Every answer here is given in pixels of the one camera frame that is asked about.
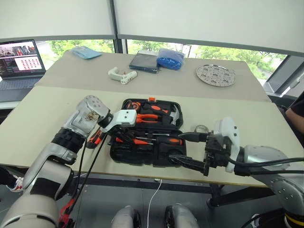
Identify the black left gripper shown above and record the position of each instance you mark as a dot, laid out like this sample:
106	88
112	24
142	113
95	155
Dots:
116	131

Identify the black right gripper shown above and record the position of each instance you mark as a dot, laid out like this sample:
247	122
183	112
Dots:
217	152

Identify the clear tape roll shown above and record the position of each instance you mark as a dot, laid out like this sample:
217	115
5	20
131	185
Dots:
202	129

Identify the black plastic tool case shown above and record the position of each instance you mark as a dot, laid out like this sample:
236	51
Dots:
142	154

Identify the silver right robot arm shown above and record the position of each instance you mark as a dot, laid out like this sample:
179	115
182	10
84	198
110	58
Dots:
273	164

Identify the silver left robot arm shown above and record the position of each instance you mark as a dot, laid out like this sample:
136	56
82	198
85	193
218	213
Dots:
47	164

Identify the thick orange black screwdriver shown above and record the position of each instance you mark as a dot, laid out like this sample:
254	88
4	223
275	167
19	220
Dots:
172	142

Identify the slim orange screwdriver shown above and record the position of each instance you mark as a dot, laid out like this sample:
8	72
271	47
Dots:
141	141

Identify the claw hammer with orange grip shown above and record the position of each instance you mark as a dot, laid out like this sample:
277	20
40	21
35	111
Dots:
174	117

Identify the orange tape measure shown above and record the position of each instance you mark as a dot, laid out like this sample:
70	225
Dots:
134	105

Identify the grey rounded right robot leg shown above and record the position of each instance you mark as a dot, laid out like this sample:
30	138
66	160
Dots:
183	217

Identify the grey rounded robot leg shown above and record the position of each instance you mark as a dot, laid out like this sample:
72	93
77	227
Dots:
183	217
123	218

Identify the round perforated metal plate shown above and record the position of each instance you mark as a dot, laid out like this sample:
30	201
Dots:
216	75

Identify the grey rounded left robot leg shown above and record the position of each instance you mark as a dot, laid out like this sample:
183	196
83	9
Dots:
123	218

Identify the dark blue flat folder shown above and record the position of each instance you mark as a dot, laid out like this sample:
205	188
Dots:
143	61

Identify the blue plastic bag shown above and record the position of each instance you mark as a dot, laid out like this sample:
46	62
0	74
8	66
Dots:
169	59

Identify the light blue flat packet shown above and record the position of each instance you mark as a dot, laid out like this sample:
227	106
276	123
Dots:
86	52

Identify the person in black shirt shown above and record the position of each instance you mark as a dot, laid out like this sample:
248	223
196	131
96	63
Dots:
295	114

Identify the white red sneaker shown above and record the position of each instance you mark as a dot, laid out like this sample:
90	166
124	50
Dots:
16	185

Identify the open laptop computer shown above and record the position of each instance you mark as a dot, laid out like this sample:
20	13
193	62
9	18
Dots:
19	69

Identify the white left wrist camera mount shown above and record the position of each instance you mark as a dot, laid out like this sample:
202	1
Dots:
124	117

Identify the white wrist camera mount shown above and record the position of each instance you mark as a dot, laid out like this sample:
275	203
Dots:
124	117
229	133

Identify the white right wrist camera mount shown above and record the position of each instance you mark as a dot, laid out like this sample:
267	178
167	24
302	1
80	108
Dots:
229	133

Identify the black table leg frame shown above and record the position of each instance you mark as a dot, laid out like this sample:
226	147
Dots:
228	193

